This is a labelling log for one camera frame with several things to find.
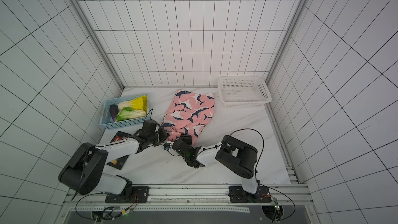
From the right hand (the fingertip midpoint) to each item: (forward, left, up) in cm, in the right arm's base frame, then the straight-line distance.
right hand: (179, 138), depth 90 cm
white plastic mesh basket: (+43, -43, -3) cm, 61 cm away
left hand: (+1, +7, -1) cm, 7 cm away
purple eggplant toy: (+16, +47, +2) cm, 49 cm away
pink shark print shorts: (+19, -2, -1) cm, 19 cm away
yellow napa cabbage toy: (+19, +29, +7) cm, 36 cm away
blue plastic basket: (+9, +49, +1) cm, 50 cm away
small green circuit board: (-30, -50, -1) cm, 58 cm away
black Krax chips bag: (-1, +37, -1) cm, 37 cm away
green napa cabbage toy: (+12, +33, +6) cm, 35 cm away
